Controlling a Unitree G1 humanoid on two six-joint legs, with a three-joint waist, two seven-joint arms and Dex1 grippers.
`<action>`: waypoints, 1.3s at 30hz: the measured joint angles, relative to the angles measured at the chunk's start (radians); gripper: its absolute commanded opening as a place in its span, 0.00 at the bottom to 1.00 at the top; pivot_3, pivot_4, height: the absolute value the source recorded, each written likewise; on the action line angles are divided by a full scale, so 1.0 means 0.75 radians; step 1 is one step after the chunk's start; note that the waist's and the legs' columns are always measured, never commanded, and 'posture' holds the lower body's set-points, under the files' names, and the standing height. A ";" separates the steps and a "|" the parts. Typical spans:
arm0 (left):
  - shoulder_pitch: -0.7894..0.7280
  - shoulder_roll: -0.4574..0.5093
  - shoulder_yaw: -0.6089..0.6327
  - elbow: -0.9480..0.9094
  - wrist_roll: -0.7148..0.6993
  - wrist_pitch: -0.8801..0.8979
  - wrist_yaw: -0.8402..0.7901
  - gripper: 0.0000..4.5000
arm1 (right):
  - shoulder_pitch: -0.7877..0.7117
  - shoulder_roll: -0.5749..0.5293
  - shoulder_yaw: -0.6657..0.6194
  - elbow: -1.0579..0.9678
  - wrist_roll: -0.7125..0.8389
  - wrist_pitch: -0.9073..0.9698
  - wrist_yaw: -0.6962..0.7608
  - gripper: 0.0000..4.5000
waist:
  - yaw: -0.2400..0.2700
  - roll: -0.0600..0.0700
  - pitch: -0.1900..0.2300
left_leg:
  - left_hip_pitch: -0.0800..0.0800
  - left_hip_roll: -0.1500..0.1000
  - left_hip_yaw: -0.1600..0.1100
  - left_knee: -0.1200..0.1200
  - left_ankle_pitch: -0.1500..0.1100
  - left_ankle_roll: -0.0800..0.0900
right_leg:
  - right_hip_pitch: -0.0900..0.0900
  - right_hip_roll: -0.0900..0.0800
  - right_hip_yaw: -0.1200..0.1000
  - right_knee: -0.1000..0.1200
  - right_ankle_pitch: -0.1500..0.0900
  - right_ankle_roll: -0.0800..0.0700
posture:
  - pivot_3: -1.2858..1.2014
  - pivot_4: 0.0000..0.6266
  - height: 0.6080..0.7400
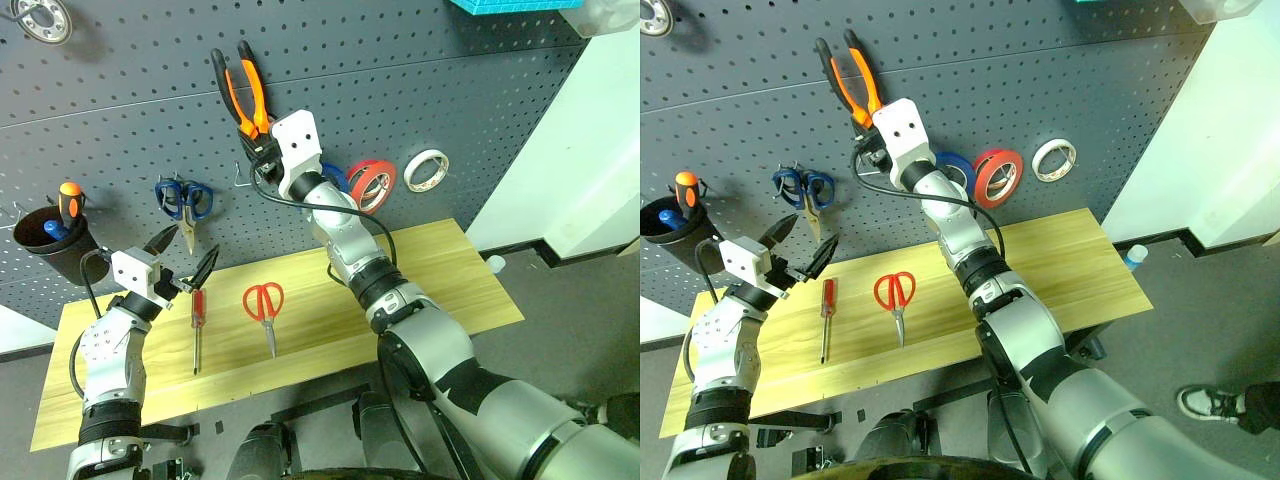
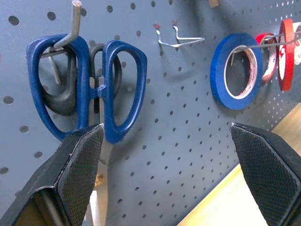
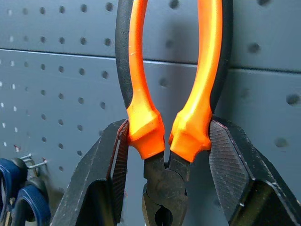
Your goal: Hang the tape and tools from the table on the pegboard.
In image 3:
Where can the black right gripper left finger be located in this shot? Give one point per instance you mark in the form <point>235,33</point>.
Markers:
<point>98,179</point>

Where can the grey pegboard panel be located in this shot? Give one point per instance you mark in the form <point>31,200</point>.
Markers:
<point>58,82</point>

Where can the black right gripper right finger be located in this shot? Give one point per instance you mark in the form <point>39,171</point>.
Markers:
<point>237,174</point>

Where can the silver metal pegboard hook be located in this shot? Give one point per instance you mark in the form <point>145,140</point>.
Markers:
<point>33,162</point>

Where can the orange and black pliers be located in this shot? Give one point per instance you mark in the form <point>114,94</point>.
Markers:
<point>145,131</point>

